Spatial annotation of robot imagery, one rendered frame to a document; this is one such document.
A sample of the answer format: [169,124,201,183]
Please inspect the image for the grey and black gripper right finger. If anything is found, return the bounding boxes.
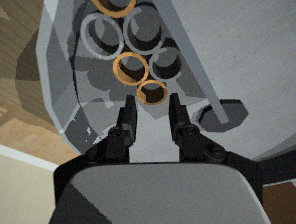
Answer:
[169,93,263,207]

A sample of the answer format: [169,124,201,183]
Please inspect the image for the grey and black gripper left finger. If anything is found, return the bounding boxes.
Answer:
[53,95,137,207]

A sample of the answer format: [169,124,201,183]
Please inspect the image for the bronze bushing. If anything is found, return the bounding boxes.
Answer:
[92,0,138,18]
[113,44,149,86]
[137,71,168,105]

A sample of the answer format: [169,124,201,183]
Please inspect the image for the grey metal ring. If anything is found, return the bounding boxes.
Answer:
[80,10,125,60]
[148,37,186,82]
[123,1,166,55]

